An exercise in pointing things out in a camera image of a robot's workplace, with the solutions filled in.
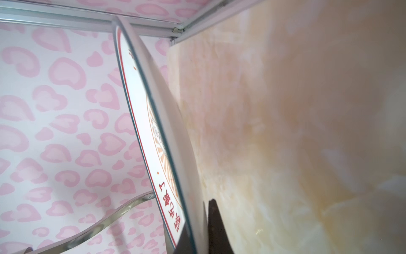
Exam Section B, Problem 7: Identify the white plate orange sunburst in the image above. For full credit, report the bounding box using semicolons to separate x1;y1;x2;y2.
112;16;209;254

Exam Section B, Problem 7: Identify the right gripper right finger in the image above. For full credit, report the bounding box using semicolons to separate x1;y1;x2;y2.
208;199;234;254

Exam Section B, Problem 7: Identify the steel two-tier dish rack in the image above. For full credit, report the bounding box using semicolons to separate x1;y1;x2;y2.
15;191;155;254

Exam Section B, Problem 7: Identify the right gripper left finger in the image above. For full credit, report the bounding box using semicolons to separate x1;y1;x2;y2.
173;223;195;254

